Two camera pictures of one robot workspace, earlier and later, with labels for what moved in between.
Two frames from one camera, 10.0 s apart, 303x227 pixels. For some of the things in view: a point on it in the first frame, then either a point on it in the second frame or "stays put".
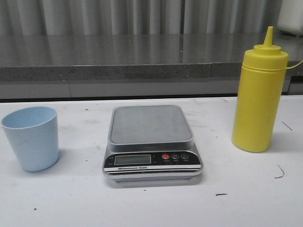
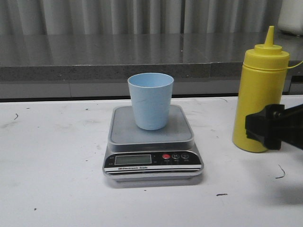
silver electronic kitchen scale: (151, 143) stays put
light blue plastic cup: (34, 132) -> (151, 94)
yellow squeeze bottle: (259, 96) stays put
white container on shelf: (290, 17) stays put
